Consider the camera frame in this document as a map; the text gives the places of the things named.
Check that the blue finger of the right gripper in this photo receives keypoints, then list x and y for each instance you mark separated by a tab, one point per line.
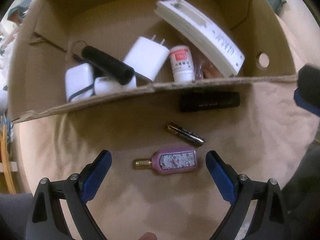
307	94

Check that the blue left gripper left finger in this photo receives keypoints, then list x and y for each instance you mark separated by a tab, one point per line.
92	176

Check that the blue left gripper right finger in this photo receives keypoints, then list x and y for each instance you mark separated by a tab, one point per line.
223	175

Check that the black gold battery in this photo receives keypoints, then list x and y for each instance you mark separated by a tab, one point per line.
185	135

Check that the pink perfume bottle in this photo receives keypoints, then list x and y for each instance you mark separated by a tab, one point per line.
169	161

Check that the white remote control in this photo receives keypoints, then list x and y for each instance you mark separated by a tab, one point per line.
204	34

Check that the black flashlight with strap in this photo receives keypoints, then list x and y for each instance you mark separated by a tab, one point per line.
105	63

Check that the white charger plug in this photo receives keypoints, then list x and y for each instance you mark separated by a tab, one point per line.
147	57

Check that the person's left hand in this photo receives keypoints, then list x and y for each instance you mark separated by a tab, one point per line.
148	236

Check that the black rectangular box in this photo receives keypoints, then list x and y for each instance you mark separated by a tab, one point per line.
195	101

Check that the wooden chair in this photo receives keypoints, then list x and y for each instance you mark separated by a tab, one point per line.
5	161

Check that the white lying pill bottle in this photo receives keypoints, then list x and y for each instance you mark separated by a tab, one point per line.
106	84

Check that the white earbuds case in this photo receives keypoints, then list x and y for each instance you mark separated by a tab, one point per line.
79	82

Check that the white red-label medicine bottle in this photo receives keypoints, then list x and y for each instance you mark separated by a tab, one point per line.
182	65

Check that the brown cardboard box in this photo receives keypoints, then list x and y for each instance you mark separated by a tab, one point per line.
71	54

